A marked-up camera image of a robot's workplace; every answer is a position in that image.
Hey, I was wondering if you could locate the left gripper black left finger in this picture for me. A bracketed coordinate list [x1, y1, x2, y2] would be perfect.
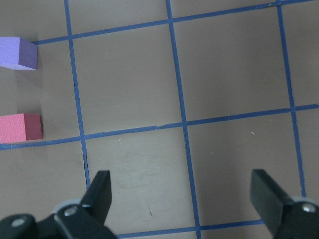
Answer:
[54, 170, 116, 239]

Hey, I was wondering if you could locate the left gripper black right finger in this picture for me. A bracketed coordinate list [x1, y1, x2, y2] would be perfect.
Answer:
[250, 169, 319, 239]

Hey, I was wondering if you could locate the red foam cube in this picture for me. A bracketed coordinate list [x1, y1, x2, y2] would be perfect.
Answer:
[0, 114, 43, 144]

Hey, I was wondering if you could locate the purple foam cube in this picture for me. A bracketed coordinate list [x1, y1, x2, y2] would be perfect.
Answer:
[0, 37, 38, 70]

